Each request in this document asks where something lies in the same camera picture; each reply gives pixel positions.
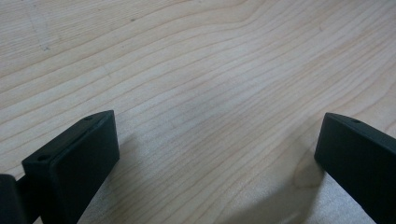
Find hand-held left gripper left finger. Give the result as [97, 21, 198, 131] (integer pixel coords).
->
[21, 109, 120, 224]

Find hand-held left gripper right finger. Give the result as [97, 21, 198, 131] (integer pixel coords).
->
[313, 112, 396, 224]

